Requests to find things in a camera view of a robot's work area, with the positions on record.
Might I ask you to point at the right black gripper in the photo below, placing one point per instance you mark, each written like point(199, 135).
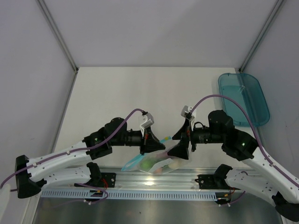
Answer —
point(181, 150)

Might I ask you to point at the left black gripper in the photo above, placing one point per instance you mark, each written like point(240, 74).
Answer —
point(149, 143)

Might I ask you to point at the purple eggplant toy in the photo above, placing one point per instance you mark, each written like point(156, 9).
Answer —
point(161, 156)

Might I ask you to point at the green bell pepper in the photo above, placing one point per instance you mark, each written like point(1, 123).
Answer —
point(153, 161)

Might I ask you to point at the clear zip top bag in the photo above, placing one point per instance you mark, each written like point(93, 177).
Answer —
point(134, 164)

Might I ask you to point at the green cucumber toy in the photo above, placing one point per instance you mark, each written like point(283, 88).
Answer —
point(146, 165)

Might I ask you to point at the pink peach toy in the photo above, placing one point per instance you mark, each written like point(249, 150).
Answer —
point(159, 170)

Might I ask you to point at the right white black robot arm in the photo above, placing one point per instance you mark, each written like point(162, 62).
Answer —
point(277, 186)

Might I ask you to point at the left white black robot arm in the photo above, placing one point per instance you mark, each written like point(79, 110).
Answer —
point(75, 165)

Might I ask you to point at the teal plastic bin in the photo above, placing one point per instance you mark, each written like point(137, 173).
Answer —
point(246, 90)

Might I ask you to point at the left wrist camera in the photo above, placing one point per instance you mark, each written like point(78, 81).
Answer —
point(145, 121)

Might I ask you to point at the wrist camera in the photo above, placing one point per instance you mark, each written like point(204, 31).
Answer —
point(189, 114)
point(145, 121)

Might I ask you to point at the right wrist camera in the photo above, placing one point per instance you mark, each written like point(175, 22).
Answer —
point(189, 114)

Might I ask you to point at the aluminium rail beam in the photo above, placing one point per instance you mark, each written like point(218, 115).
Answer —
point(177, 180)

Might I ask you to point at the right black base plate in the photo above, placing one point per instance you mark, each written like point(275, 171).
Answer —
point(207, 181)

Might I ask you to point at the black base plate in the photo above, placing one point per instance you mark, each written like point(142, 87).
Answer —
point(105, 180)
point(207, 181)

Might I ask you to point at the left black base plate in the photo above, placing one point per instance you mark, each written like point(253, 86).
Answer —
point(105, 180)

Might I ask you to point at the white slotted cable duct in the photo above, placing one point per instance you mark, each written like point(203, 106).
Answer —
point(130, 194)

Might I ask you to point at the right aluminium frame post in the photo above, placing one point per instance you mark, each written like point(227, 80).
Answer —
point(270, 20)

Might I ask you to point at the aluminium frame post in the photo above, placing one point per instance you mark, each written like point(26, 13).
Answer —
point(57, 34)
point(270, 20)

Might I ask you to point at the left aluminium frame post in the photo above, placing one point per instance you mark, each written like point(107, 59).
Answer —
point(57, 34)

